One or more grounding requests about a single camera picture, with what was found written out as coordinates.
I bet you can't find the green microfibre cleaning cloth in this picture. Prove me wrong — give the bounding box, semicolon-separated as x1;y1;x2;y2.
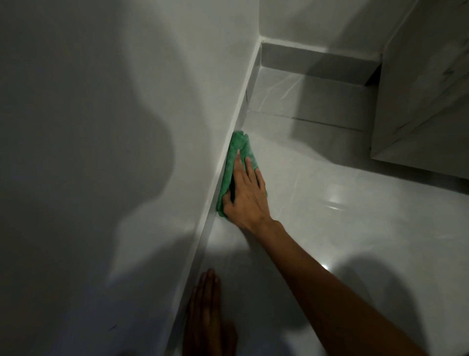
216;130;269;219

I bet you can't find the person's left hand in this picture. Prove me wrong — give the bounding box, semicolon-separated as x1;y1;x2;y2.
182;268;239;356

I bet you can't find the marble-look cabinet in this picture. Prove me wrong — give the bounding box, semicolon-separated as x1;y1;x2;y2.
370;0;469;181

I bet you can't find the person's right forearm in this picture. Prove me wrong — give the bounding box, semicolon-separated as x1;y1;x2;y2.
256;219;430;356

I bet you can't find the short grey skirting board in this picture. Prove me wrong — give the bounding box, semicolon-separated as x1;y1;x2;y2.
259;41;382;87

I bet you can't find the long white skirting board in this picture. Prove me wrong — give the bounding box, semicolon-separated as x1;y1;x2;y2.
161;36;263;356

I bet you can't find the person's right hand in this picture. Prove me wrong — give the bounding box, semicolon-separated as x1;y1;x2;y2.
221;148;275;234

